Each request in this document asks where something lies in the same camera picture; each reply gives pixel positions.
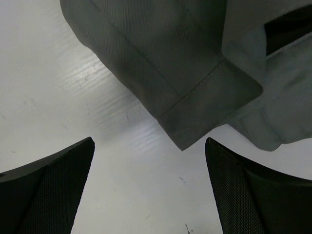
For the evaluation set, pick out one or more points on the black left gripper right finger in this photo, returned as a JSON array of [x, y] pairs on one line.
[[254, 199]]

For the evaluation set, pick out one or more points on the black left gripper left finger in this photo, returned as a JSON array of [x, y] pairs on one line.
[[42, 197]]

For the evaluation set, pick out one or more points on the grey skirt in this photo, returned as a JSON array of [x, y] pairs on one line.
[[198, 64]]

